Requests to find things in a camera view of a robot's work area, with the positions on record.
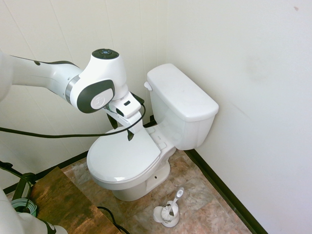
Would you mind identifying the black floor cable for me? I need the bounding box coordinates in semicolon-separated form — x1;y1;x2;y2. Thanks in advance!
97;206;130;234

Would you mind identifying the brown wooden table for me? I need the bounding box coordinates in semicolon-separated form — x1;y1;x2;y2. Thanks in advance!
28;166;124;234

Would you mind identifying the black camera stand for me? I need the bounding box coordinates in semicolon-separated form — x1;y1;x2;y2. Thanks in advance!
0;160;39;203

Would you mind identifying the white toilet bowl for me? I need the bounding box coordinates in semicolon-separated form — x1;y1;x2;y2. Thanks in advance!
88;125;176;202

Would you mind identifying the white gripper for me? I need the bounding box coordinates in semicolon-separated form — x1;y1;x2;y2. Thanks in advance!
106;107;145;142

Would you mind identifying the white toilet tank lid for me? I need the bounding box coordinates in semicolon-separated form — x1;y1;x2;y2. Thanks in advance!
146;63;219;123

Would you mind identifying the long black baseboard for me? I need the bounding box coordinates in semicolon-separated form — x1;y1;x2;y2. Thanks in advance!
183;148;269;234

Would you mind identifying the coiled green cable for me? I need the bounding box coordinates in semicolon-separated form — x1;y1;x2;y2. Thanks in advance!
10;198;38;218

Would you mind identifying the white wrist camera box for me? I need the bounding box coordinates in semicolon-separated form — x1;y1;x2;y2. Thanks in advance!
107;92;142;118

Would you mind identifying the white toilet tank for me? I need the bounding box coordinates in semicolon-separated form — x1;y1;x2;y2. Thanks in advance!
149;84;216;151

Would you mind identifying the white toilet brush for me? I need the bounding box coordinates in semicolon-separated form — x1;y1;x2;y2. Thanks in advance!
161;187;185;222

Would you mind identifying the white toilet seat cover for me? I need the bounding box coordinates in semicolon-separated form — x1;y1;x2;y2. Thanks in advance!
86;127;162;183

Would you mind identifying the white toilet brush holder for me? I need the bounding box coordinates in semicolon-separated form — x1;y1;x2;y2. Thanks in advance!
153;200;181;229

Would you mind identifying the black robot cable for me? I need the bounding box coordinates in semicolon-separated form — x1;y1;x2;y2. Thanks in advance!
0;93;147;139

